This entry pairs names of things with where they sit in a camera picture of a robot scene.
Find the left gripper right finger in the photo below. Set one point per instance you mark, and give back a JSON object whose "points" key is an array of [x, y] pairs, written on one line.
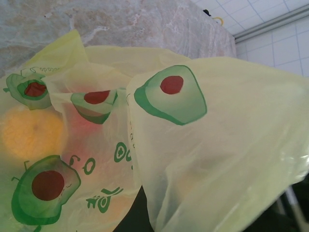
{"points": [[301, 207]]}

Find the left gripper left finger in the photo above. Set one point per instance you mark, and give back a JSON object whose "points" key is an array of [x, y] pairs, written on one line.
{"points": [[135, 217]]}

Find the red apple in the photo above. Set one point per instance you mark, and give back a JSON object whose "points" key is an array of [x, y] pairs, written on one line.
{"points": [[82, 130]]}

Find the yellow-green avocado print plastic bag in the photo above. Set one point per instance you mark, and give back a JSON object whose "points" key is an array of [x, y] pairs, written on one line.
{"points": [[217, 145]]}

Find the round orange fruit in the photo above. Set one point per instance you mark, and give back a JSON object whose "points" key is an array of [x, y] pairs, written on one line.
{"points": [[31, 135]]}

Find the aluminium frame post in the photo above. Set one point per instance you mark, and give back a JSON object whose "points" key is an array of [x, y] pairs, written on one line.
{"points": [[272, 24]]}

